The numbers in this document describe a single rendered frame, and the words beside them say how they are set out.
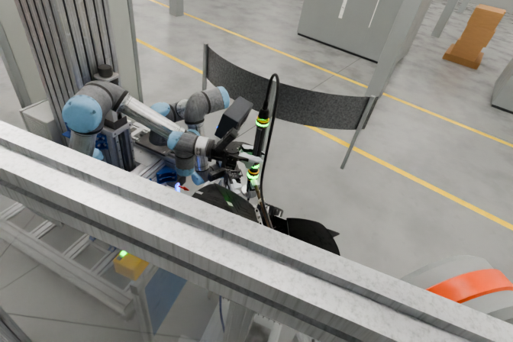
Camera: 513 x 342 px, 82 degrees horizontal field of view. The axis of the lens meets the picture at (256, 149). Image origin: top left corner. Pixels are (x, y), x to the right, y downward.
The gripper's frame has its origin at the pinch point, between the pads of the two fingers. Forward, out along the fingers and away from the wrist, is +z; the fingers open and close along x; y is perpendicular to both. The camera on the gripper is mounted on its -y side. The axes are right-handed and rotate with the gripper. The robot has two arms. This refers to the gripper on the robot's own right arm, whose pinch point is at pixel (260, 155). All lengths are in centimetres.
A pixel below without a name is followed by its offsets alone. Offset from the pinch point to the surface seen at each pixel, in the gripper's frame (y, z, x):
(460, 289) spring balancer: -43, 26, 67
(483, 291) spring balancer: -44, 28, 66
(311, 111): 80, 32, -183
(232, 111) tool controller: 28, -26, -69
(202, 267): -51, 2, 75
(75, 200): -53, -8, 74
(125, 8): 14, -152, -176
